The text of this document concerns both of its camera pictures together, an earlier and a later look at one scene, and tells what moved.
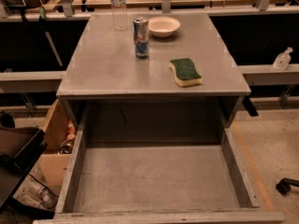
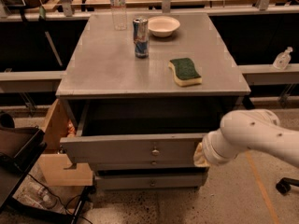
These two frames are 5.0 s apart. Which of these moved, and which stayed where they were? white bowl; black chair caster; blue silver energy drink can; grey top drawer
Moved: grey top drawer
Stayed: black chair caster; white bowl; blue silver energy drink can
